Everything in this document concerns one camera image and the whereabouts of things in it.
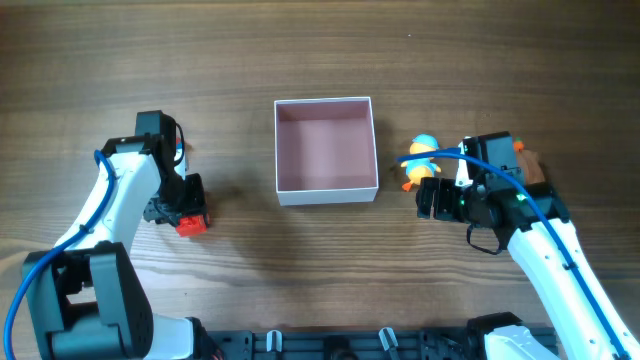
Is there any yellow duck toy blue hat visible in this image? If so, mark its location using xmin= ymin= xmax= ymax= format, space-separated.
xmin=401 ymin=134 xmax=441 ymax=192

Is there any colourful puzzle cube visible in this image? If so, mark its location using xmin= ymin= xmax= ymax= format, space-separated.
xmin=174 ymin=138 xmax=188 ymax=178

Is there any red toy fire truck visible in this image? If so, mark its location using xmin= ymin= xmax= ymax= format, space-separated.
xmin=175 ymin=215 xmax=210 ymax=237

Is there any white box pink interior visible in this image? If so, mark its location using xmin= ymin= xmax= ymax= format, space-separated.
xmin=274 ymin=96 xmax=379 ymax=206

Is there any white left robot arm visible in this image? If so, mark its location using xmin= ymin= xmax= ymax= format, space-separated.
xmin=5 ymin=134 xmax=222 ymax=359

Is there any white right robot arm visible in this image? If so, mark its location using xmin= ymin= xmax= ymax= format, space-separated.
xmin=416 ymin=174 xmax=639 ymax=359

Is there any brown toy with orange top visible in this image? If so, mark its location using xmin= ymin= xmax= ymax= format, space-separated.
xmin=513 ymin=138 xmax=546 ymax=185

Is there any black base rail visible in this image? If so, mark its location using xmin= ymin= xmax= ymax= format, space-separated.
xmin=202 ymin=327 xmax=559 ymax=360

